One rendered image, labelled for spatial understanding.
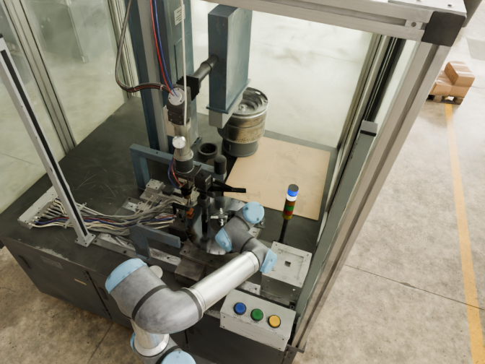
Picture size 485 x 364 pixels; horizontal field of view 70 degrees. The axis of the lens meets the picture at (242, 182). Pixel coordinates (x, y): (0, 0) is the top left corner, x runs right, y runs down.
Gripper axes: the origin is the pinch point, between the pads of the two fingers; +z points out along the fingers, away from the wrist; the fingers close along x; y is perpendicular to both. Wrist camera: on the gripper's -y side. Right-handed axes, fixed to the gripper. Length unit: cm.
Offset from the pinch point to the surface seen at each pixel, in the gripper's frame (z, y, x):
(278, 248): 0.0, -20.1, 8.5
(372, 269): 80, -124, 8
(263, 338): -7.5, -13.2, 44.7
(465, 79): 131, -286, -218
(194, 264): 12.5, 14.9, 18.3
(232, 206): 9.6, 0.7, -9.7
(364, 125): -86, -8, -13
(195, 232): 5.3, 16.8, 4.9
